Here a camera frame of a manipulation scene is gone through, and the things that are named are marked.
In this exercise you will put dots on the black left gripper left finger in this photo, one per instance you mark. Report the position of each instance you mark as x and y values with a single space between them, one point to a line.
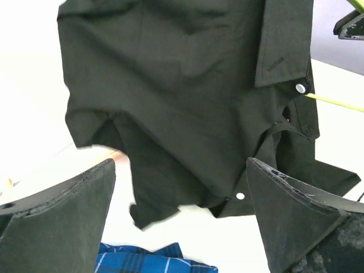
60 228

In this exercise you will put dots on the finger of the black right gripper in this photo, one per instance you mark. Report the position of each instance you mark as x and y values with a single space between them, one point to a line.
350 27

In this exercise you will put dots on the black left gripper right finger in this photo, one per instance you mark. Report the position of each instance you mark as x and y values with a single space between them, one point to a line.
304 228

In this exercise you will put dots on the green plastic hanger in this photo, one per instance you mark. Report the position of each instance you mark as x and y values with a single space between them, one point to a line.
358 6

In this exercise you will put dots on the black button shirt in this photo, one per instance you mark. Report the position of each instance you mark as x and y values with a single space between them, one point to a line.
189 90

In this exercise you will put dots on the blue plaid shirt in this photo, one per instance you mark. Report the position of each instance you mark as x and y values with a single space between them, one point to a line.
133 259

